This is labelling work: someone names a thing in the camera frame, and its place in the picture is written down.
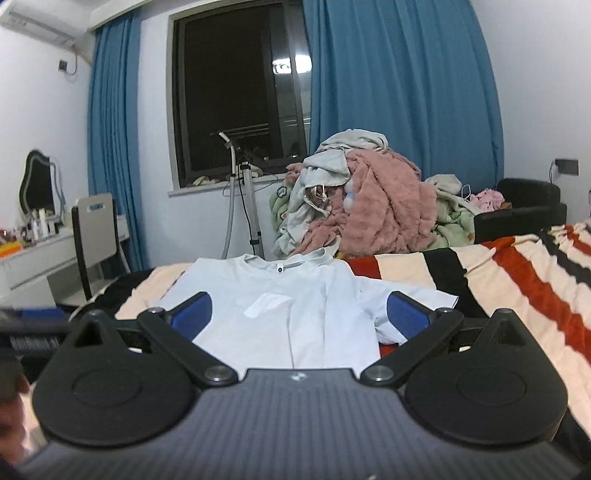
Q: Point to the wall socket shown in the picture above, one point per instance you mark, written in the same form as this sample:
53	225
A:
63	65

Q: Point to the dark window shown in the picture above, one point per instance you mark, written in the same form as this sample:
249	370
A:
231	92

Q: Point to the striped blanket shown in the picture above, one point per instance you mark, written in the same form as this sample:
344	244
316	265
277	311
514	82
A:
508	295

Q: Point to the black wall charger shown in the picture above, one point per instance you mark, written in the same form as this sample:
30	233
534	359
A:
567	166

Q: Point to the garment steamer stand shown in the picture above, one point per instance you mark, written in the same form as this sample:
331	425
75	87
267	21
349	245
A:
229	184

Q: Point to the wide blue curtain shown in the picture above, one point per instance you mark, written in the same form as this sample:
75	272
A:
406	92

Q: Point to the grey white garment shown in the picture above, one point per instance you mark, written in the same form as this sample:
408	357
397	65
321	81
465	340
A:
323	170

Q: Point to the white dressing table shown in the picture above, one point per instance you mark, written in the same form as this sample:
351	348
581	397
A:
32	272

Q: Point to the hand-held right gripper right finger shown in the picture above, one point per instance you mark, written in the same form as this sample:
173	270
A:
406	319

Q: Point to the white air conditioner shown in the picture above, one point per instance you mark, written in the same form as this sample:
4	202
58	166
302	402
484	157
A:
41	25

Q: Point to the narrow blue curtain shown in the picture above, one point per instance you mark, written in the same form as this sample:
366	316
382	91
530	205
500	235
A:
115	161

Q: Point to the person's left hand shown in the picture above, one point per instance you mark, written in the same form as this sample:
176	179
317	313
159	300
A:
10	415

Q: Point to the white shirt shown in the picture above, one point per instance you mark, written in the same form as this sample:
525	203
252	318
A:
277	323

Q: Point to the black bag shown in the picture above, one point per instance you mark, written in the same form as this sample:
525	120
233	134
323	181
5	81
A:
521	217

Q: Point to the metal tripod stand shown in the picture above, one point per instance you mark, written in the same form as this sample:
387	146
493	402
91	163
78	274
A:
251	212

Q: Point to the pile of clothes and blankets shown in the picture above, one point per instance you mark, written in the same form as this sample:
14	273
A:
388	207

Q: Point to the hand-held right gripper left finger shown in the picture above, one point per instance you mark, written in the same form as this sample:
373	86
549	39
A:
195	310

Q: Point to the wavy frame mirror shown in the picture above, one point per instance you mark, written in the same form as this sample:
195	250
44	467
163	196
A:
37	184

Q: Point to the group of cosmetic bottles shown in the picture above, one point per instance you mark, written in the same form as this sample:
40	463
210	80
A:
41	224

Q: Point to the grey chair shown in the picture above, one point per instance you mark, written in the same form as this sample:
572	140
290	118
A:
94	230

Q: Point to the pink cloth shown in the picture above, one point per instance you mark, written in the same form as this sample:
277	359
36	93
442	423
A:
489	198

